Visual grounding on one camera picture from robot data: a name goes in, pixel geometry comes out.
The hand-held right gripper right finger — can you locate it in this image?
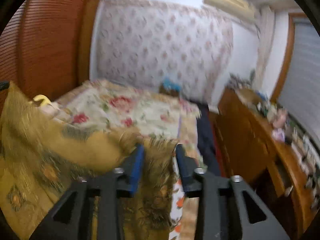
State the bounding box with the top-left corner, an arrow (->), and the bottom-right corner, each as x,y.
176,144 -> 290,240

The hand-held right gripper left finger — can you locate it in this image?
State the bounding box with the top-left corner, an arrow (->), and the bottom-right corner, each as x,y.
30,144 -> 145,240

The golden brown patterned blanket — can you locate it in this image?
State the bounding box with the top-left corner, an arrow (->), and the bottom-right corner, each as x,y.
0,81 -> 179,240

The stack of folded clothes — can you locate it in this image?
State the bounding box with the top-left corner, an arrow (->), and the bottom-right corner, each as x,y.
229,72 -> 253,89

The orange print bed sheet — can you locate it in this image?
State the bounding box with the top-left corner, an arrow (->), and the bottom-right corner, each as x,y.
170,164 -> 208,240

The navy blanket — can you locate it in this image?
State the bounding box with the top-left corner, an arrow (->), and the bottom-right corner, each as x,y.
196,104 -> 223,177

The yellow plush toy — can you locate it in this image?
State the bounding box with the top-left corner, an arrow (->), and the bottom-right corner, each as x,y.
32,94 -> 52,105

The floral quilt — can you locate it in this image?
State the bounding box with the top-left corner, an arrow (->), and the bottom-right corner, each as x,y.
56,79 -> 203,160

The wooden louvered wardrobe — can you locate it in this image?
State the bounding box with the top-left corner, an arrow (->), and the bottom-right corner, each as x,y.
0,0 -> 104,110

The wooden cabinet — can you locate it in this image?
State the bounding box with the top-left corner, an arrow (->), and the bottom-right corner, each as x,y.
215,87 -> 320,233

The blue box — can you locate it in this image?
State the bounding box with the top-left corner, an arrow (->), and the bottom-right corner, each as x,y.
160,77 -> 182,97

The pink tissue box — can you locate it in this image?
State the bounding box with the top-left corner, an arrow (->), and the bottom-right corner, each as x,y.
272,129 -> 285,141

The pink thermos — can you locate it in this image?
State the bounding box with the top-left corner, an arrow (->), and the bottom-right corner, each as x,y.
272,107 -> 288,129

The grey window blind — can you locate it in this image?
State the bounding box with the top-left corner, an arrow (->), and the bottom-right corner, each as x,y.
277,17 -> 320,145

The pale window curtain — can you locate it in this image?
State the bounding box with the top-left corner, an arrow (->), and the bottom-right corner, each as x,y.
252,5 -> 275,80

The white air conditioner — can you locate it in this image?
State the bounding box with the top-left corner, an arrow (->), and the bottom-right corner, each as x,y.
203,0 -> 255,22

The circle print wall curtain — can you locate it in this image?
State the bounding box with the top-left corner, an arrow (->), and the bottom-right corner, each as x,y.
96,0 -> 234,105

